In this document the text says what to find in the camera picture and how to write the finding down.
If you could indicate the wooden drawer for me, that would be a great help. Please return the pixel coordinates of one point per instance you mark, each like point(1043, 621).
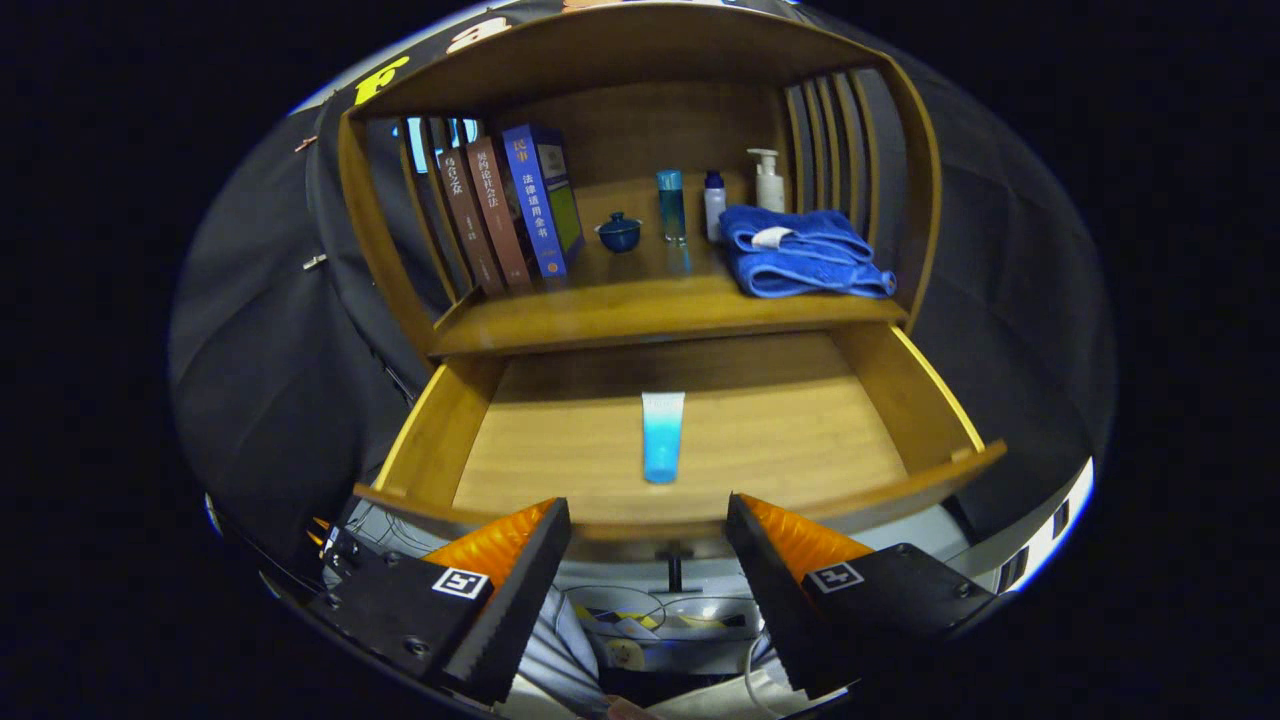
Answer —
point(780, 440)

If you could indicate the white bottle with blue cap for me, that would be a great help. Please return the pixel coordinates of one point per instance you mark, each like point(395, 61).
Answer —
point(714, 210)

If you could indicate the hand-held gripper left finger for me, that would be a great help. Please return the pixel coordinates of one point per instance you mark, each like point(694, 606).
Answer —
point(515, 620)

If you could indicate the white pump bottle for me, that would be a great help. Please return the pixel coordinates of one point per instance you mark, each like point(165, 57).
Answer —
point(769, 190)

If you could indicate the light striped clothing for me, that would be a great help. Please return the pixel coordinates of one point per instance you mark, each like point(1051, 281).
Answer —
point(560, 650)

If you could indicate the dark brown book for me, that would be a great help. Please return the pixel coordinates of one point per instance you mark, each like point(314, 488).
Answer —
point(470, 220)

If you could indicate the reddish brown book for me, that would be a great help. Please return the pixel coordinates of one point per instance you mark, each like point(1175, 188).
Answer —
point(498, 210)

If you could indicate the wooden cabinet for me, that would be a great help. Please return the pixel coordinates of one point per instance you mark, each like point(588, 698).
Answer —
point(650, 120)

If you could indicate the blue book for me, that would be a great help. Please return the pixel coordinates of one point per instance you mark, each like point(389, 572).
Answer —
point(538, 200)

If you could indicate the black backdrop cloth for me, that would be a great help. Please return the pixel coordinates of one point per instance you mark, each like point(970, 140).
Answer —
point(260, 380)

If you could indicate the blue lidded teacup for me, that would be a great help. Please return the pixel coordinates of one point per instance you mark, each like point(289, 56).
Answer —
point(619, 235)

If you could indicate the blue folded towel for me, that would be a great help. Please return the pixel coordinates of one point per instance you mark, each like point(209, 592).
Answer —
point(800, 265)

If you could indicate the white striped panel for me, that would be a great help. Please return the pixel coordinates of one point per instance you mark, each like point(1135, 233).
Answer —
point(1080, 490)

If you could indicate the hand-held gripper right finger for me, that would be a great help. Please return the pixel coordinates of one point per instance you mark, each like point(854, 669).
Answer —
point(780, 610)

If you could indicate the blue squeeze tube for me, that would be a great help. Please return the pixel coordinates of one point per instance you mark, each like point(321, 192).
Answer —
point(662, 440)

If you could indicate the teal glass bottle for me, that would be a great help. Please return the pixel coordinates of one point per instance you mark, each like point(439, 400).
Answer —
point(671, 205)

